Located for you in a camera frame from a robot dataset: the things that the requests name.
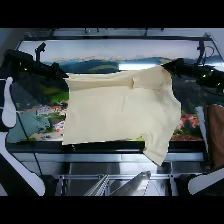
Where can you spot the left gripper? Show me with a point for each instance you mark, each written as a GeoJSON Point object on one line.
{"type": "Point", "coordinates": [57, 71]}

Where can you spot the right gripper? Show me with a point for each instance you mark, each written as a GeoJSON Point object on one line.
{"type": "Point", "coordinates": [174, 67]}

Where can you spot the cream T-shirt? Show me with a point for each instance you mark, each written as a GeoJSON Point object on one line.
{"type": "Point", "coordinates": [116, 110]}

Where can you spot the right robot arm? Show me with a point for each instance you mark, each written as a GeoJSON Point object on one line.
{"type": "Point", "coordinates": [208, 77]}

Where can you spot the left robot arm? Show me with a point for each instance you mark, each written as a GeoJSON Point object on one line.
{"type": "Point", "coordinates": [9, 110]}

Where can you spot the grey-green garment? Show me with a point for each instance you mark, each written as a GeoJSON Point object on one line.
{"type": "Point", "coordinates": [30, 126]}

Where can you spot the brown garment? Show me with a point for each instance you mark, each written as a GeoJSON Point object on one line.
{"type": "Point", "coordinates": [216, 136]}

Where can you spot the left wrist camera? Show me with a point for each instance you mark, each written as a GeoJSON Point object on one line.
{"type": "Point", "coordinates": [40, 50]}

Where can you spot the silver frame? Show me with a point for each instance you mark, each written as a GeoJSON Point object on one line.
{"type": "Point", "coordinates": [110, 166]}

